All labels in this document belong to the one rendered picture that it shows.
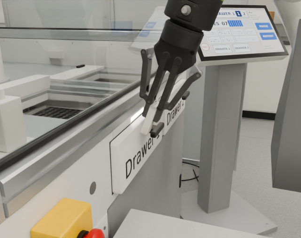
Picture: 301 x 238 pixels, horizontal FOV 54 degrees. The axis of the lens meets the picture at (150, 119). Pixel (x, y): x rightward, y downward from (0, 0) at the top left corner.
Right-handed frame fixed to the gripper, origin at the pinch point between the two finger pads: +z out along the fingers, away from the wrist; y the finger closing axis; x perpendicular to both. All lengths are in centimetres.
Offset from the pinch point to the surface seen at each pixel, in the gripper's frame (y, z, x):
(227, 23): 1, -18, 96
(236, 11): 2, -25, 106
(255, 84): 45, 39, 287
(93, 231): 3.9, 3.4, -29.7
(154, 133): 2.0, 2.5, -0.5
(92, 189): -1.5, 7.5, -18.7
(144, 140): 0.0, 6.6, 2.6
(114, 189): 0.5, 11.5, -11.4
